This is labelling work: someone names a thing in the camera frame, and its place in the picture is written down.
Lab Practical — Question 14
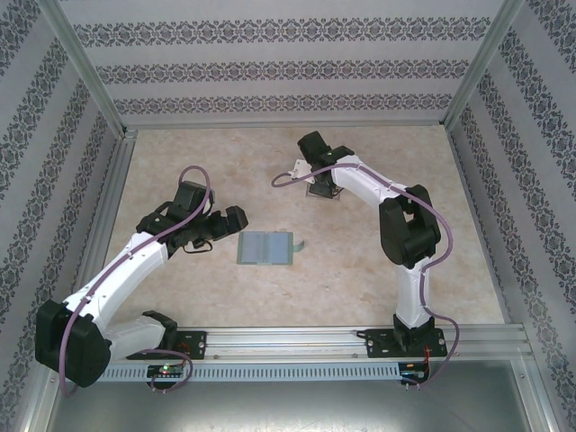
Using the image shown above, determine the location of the clear acrylic card stand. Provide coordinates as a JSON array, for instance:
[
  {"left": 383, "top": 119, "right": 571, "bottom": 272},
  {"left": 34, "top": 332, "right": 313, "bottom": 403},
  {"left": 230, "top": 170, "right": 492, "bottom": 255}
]
[{"left": 304, "top": 182, "right": 342, "bottom": 203}]

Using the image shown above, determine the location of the green card holder wallet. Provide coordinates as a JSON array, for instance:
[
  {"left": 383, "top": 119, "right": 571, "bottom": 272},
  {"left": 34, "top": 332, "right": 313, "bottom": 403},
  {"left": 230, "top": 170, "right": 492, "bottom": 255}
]
[{"left": 237, "top": 231, "right": 306, "bottom": 266}]

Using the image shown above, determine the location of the circuit board with green light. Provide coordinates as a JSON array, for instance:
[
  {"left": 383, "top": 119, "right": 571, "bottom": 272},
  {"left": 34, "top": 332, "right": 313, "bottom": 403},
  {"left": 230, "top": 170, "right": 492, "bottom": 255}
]
[{"left": 147, "top": 364, "right": 186, "bottom": 378}]

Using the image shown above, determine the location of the galvanised metal sheet panel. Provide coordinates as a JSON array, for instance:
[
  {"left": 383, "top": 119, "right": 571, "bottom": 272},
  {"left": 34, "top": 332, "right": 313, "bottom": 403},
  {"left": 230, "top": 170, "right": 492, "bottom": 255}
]
[{"left": 26, "top": 359, "right": 557, "bottom": 432}]

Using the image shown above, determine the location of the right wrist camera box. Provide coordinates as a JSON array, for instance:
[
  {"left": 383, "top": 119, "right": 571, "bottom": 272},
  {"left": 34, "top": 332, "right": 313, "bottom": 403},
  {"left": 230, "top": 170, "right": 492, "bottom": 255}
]
[{"left": 292, "top": 159, "right": 314, "bottom": 182}]

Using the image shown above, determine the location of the aluminium frame crossbar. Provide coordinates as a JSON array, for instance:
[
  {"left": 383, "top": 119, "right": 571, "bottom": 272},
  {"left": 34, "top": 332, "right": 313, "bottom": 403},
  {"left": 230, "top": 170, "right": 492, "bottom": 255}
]
[{"left": 121, "top": 119, "right": 451, "bottom": 132}]

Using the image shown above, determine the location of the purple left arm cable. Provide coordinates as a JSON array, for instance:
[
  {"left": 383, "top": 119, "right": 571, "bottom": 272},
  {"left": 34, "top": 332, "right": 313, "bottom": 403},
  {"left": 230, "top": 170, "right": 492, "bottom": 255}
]
[{"left": 58, "top": 165, "right": 212, "bottom": 398}]

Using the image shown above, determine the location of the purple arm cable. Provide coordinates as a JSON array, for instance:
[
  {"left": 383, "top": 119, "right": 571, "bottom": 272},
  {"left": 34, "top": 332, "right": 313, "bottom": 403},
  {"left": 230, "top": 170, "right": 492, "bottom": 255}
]
[
  {"left": 271, "top": 164, "right": 461, "bottom": 392},
  {"left": 58, "top": 165, "right": 212, "bottom": 398}
]

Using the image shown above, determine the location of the aluminium side rail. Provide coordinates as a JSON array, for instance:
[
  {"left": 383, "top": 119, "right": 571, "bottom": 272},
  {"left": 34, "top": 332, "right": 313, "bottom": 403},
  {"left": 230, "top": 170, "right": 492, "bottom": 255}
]
[
  {"left": 447, "top": 128, "right": 517, "bottom": 326},
  {"left": 62, "top": 134, "right": 139, "bottom": 329}
]

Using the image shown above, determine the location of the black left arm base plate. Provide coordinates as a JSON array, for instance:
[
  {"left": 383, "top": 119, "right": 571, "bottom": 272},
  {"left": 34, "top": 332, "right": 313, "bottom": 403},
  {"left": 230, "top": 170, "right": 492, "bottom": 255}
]
[{"left": 128, "top": 330, "right": 208, "bottom": 361}]

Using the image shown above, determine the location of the aluminium mounting rail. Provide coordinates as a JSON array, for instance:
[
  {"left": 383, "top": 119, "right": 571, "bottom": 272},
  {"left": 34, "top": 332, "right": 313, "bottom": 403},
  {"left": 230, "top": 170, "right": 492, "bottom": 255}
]
[{"left": 42, "top": 326, "right": 535, "bottom": 361}]

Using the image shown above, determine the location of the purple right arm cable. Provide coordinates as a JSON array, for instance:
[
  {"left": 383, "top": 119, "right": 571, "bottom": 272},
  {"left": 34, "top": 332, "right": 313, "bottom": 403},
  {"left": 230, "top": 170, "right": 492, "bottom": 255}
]
[{"left": 271, "top": 164, "right": 461, "bottom": 392}]

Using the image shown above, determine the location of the slotted grey cable duct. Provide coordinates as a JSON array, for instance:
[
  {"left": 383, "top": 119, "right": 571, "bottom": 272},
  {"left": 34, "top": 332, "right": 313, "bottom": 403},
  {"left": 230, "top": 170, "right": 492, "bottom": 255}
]
[{"left": 98, "top": 362, "right": 401, "bottom": 383}]

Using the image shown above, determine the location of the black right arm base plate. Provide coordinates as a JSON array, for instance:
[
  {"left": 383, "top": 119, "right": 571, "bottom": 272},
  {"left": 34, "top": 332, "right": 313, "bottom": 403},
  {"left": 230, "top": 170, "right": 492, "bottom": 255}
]
[{"left": 364, "top": 328, "right": 449, "bottom": 360}]

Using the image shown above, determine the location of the aluminium frame post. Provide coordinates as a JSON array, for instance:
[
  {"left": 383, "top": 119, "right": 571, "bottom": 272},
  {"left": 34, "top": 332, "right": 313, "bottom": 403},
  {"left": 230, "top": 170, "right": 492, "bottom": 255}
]
[
  {"left": 443, "top": 0, "right": 526, "bottom": 131},
  {"left": 44, "top": 0, "right": 130, "bottom": 139}
]

